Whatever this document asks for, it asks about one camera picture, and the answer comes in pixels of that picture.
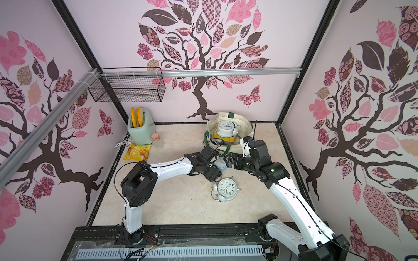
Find black wire basket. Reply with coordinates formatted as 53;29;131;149
88;66;165;103

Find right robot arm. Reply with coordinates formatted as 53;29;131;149
228;137;349;261

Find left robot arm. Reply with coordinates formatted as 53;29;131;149
120;147;221;235

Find canvas tote bag green handles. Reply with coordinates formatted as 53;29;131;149
203;112;254;157

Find aluminium frame rail left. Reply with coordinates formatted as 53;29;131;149
1;68;100;188

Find black clock purple face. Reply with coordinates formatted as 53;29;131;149
210;139;224;146

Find yellow rectangular alarm clock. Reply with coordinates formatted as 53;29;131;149
213;132;237;142

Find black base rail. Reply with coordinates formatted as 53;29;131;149
143;223;262;244

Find aluminium frame rail back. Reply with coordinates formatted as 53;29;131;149
101;67;302;78

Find yellow corn chips bag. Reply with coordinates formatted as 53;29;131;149
124;144;152;161

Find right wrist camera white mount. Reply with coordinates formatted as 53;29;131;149
240;136;253;157

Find yellow toast slice right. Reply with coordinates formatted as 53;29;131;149
137;107;143;127

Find yellow toast slice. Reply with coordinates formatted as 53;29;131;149
137;107;143;127
131;107;137;128

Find mint green toaster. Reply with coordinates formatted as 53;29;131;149
127;107;156;145

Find glass bottle pink cap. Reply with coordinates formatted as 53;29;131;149
151;133;164;150

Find aluminium frame rail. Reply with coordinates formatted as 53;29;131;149
101;67;302;78
1;68;100;188

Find white vented cable duct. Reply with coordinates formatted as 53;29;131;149
70;245;264;261

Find white toaster power cable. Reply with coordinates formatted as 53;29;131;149
113;136;131;149

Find yellow toast slice left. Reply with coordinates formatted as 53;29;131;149
131;107;137;128

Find light blue square clock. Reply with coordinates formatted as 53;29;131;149
214;157;228;172

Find large white twin bell clock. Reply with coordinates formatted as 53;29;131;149
211;178;238;202

